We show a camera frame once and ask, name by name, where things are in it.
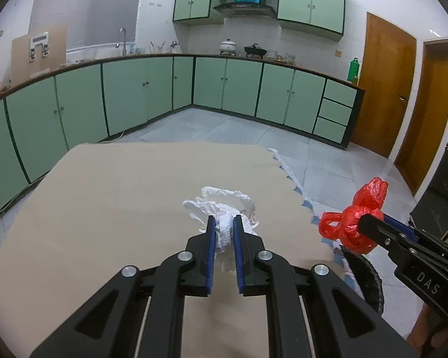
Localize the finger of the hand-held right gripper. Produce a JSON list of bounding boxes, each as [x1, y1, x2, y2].
[[382, 214, 421, 241], [359, 211, 416, 266]]

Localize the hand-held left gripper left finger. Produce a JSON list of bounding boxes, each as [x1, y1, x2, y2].
[[30, 215, 217, 358]]

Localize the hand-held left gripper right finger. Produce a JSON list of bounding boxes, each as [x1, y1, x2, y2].
[[232, 214, 419, 358]]

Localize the red plastic bag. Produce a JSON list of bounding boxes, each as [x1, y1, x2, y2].
[[318, 177, 390, 255]]

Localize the black waste bin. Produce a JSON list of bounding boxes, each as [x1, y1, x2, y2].
[[339, 246, 385, 316]]

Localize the white paper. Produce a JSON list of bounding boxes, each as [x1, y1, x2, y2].
[[182, 185, 260, 274]]

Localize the person's right hand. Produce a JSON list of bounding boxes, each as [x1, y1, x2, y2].
[[406, 303, 448, 355]]

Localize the black glass cabinet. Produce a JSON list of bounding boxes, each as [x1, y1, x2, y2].
[[408, 87, 448, 247]]

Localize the beige tablecloth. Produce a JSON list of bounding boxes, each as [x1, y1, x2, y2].
[[0, 142, 345, 358]]

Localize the wooden door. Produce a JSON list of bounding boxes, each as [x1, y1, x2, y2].
[[349, 11, 418, 159], [393, 38, 448, 197]]

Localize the green bottle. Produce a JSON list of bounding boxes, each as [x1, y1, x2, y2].
[[347, 57, 360, 83]]

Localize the green lower kitchen cabinets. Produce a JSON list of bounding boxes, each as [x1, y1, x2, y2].
[[0, 54, 365, 228]]

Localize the green kitchen cabinets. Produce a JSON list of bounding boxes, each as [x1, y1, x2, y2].
[[172, 0, 346, 42], [0, 54, 365, 228]]

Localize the cluster of glass jars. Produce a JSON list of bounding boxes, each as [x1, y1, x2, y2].
[[266, 49, 297, 64]]

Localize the black wok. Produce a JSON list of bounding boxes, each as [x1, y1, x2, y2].
[[243, 43, 265, 59]]

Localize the chrome sink faucet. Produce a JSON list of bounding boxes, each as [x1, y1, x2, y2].
[[115, 27, 128, 58]]

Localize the green upper kitchen cabinets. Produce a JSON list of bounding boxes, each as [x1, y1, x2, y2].
[[172, 0, 346, 42]]

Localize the black range hood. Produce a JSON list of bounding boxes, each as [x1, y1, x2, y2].
[[212, 1, 278, 19]]

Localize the brown cardboard sheet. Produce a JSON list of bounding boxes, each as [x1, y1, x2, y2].
[[10, 24, 68, 83]]

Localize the grey window blind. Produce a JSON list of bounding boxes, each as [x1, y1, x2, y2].
[[27, 0, 146, 55]]

